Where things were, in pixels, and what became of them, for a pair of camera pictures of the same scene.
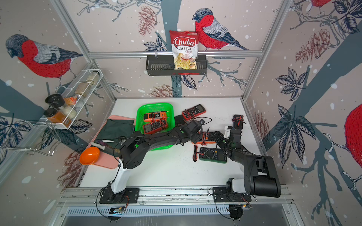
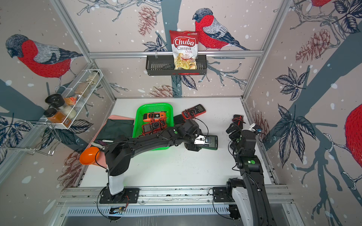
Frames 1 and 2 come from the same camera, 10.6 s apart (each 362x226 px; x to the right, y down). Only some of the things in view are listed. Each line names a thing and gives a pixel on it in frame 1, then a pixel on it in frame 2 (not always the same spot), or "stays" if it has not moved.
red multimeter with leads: (155, 127) stays
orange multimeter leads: (151, 117) stays
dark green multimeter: (213, 154) -> (214, 145)
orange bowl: (89, 156) stays
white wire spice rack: (72, 100) stays
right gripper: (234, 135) -> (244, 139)
